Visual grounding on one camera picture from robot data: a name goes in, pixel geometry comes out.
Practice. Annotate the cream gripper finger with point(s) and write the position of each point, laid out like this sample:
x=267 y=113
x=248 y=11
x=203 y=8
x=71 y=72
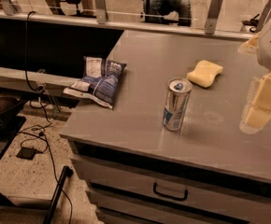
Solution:
x=250 y=47
x=257 y=110

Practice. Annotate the blue chip bag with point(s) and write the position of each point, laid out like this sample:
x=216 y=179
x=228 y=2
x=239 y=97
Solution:
x=99 y=82

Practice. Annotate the black object on right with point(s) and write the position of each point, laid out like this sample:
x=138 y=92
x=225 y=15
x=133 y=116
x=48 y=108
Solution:
x=252 y=23

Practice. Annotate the yellow sponge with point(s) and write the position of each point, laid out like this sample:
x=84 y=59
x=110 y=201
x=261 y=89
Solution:
x=204 y=73

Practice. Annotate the silver energy drink can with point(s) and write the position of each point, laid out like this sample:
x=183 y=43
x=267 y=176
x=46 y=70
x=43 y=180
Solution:
x=177 y=96

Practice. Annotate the person in jeans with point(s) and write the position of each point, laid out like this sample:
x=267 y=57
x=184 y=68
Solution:
x=155 y=11

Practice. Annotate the grey top drawer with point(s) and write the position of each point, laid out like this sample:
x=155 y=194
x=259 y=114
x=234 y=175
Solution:
x=232 y=203

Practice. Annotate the grey drawer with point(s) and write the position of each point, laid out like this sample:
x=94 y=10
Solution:
x=117 y=206
x=232 y=203

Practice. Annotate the metal railing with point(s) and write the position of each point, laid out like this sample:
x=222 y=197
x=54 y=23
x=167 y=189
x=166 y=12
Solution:
x=129 y=15

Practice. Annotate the grey lower drawer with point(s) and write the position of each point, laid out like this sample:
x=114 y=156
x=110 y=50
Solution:
x=117 y=206

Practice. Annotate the black metal leg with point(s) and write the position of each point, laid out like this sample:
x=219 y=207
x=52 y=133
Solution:
x=66 y=172

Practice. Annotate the black floor box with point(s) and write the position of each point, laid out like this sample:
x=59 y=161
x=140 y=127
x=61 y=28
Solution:
x=26 y=153

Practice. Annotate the black drawer handle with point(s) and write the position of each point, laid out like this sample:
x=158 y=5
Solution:
x=175 y=195

